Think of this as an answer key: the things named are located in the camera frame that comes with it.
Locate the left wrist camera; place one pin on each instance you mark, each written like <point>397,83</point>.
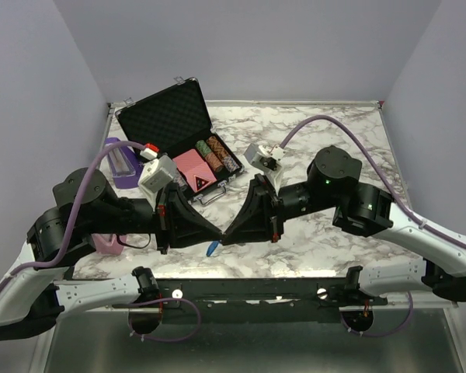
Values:
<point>155,176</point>

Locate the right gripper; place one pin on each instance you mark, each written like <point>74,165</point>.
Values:
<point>260,217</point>

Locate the pink playing card deck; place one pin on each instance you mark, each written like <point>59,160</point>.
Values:
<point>195,170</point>

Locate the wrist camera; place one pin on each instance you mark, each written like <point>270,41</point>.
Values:
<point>155,176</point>
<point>267,160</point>

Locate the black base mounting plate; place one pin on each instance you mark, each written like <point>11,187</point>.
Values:
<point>258,300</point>

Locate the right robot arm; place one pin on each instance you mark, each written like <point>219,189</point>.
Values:
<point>360,209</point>

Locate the purple metronome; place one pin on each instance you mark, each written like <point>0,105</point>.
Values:
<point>125,168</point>

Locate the black poker chip case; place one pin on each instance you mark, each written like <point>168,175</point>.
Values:
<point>176,120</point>

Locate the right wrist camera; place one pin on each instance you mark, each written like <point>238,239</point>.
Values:
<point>267,160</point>

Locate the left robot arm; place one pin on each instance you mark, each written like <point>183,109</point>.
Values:
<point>31,302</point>

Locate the pink box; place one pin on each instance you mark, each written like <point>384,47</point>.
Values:
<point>109,244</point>

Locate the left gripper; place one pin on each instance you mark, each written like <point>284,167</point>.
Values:
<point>177,224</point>

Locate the blue key tag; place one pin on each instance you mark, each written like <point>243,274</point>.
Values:
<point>212,247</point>

